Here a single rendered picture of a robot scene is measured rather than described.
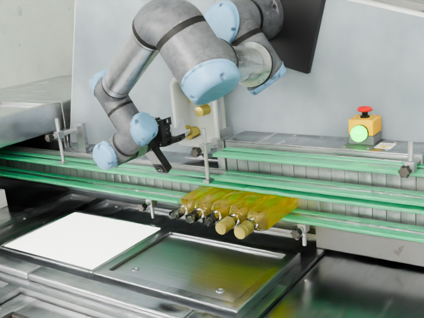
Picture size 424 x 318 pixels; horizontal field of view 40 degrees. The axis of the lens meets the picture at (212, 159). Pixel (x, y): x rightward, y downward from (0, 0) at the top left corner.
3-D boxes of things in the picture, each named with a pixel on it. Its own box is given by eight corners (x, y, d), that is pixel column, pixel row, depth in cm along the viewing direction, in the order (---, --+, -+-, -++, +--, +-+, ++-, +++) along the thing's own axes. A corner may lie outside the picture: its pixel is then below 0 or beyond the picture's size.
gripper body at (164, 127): (173, 116, 170) (146, 125, 160) (176, 144, 172) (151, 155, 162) (153, 115, 174) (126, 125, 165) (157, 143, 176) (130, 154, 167)
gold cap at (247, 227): (249, 218, 149) (240, 224, 146) (256, 230, 149) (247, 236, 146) (240, 223, 151) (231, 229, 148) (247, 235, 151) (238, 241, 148)
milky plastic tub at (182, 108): (190, 138, 200) (175, 145, 193) (184, 74, 194) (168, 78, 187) (233, 142, 190) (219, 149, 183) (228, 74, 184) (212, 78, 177)
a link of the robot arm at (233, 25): (245, -12, 159) (217, -8, 148) (272, 28, 158) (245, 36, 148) (218, 14, 167) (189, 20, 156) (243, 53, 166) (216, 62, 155)
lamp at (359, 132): (353, 139, 159) (348, 142, 156) (352, 123, 158) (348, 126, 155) (368, 141, 156) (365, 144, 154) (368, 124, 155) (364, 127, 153)
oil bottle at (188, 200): (216, 194, 184) (176, 217, 167) (214, 177, 182) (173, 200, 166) (231, 195, 181) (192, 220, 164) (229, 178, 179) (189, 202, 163)
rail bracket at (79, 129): (92, 151, 225) (47, 167, 207) (86, 108, 220) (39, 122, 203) (101, 151, 222) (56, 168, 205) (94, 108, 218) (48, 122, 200)
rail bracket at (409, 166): (411, 161, 146) (395, 177, 136) (411, 133, 144) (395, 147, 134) (427, 162, 144) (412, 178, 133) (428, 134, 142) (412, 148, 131)
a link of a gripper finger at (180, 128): (194, 115, 176) (172, 122, 170) (196, 134, 178) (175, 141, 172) (187, 115, 179) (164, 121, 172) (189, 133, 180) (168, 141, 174)
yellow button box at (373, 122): (358, 137, 166) (348, 144, 160) (357, 111, 164) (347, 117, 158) (382, 139, 162) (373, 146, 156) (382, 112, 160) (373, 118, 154)
